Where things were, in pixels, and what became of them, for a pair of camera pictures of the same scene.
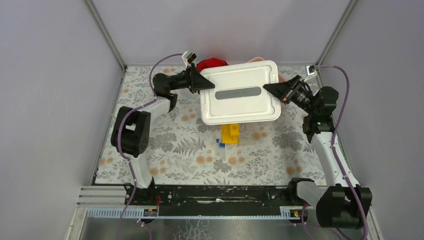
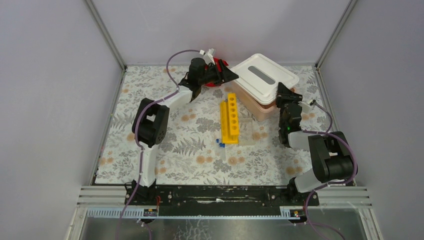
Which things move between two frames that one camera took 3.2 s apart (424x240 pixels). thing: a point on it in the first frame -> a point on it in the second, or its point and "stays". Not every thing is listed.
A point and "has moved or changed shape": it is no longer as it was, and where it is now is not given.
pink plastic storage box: (281, 78) -> (256, 107)
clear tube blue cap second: (222, 151) stays
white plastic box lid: (239, 96) has moved or changed shape
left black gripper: (192, 79) -> (218, 73)
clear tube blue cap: (217, 149) stays
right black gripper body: (297, 95) -> (283, 101)
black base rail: (222, 199) stays
